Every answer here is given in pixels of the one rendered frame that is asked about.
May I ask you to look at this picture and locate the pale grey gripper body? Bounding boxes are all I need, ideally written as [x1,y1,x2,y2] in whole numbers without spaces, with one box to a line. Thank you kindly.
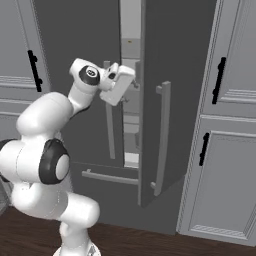
[98,65,137,107]

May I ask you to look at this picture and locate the pale grey fridge interior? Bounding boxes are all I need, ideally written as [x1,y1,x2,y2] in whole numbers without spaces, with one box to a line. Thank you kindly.
[119,0,144,169]

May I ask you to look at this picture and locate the dark grey fridge door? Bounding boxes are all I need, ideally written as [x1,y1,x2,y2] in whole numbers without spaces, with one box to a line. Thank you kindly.
[137,0,218,208]
[32,0,125,168]

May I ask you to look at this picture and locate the dark grey fridge drawer front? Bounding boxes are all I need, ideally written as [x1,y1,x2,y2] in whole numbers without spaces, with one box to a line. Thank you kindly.
[68,161,188,236]

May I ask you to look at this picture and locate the grey fridge door handle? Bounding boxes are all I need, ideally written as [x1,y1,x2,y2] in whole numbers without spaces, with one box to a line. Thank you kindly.
[103,60,117,160]
[149,80,172,197]

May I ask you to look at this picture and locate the grey fridge drawer handle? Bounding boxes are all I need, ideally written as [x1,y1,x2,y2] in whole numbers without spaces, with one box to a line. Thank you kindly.
[81,168,140,186]

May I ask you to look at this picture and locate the black cupboard handle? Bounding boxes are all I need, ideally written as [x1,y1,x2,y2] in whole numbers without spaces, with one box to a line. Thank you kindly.
[211,56,227,105]
[198,132,211,167]
[27,49,44,93]

